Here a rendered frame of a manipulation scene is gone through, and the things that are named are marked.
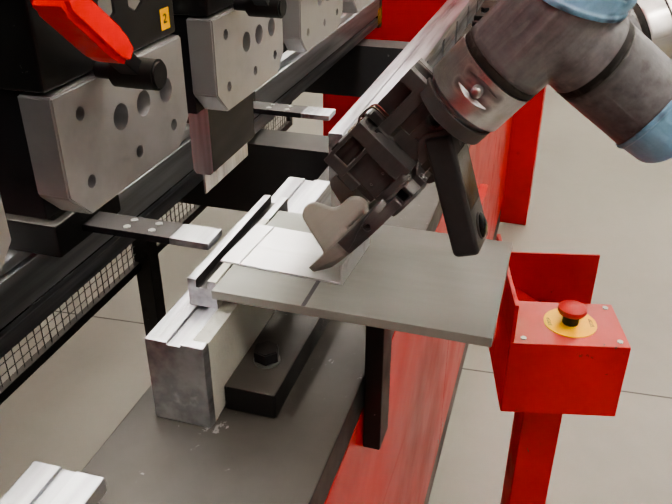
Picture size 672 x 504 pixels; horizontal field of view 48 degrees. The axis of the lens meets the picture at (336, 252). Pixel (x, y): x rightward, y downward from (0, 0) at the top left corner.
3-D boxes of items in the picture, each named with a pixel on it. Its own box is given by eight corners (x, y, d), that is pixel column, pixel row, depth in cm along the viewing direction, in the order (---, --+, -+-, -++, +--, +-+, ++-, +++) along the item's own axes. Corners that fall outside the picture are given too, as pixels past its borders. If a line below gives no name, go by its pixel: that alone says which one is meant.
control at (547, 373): (615, 417, 105) (640, 310, 97) (500, 411, 106) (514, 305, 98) (584, 333, 123) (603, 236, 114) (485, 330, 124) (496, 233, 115)
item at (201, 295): (217, 308, 73) (215, 282, 72) (189, 303, 74) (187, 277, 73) (288, 220, 90) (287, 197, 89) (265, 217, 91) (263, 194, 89)
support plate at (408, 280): (491, 348, 64) (492, 338, 64) (211, 299, 71) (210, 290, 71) (511, 250, 79) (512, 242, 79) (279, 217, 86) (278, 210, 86)
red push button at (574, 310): (587, 335, 103) (591, 313, 101) (557, 334, 103) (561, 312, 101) (580, 318, 106) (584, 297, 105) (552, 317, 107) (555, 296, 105)
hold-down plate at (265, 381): (275, 420, 73) (274, 396, 72) (225, 409, 75) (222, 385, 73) (358, 270, 98) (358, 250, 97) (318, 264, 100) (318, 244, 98)
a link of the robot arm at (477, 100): (535, 86, 65) (522, 116, 58) (497, 121, 67) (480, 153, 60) (474, 24, 64) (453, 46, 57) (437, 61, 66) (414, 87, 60)
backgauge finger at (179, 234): (190, 280, 75) (186, 236, 73) (-26, 244, 82) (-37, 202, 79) (238, 228, 85) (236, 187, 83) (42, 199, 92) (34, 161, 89)
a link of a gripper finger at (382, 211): (341, 231, 72) (405, 167, 69) (355, 243, 72) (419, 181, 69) (332, 245, 67) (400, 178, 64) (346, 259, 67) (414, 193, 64)
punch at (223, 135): (215, 195, 70) (206, 96, 66) (195, 192, 71) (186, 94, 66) (256, 156, 79) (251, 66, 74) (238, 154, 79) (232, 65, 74)
